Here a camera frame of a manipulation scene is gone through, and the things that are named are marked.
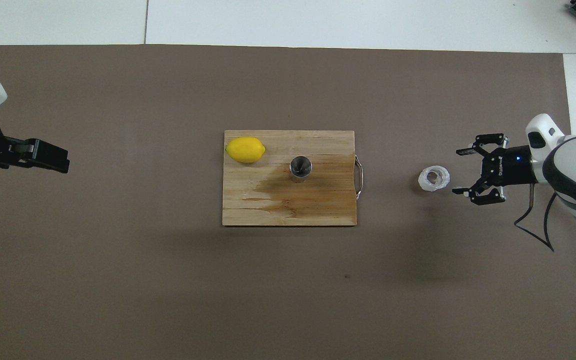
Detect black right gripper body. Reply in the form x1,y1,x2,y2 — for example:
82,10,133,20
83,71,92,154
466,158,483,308
482,144,534,187

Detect clear faceted glass cup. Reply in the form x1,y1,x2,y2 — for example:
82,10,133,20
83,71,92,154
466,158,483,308
417,165,451,193

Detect steel double jigger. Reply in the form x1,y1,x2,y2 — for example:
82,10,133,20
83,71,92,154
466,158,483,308
289,155,313,184

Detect yellow lemon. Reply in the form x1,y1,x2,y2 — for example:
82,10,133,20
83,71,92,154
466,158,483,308
225,136,266,164

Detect wooden cutting board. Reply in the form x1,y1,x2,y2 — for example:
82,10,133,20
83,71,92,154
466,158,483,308
222,130,365,227

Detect brown table mat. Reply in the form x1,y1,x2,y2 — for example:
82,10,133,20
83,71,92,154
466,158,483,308
0,44,576,360

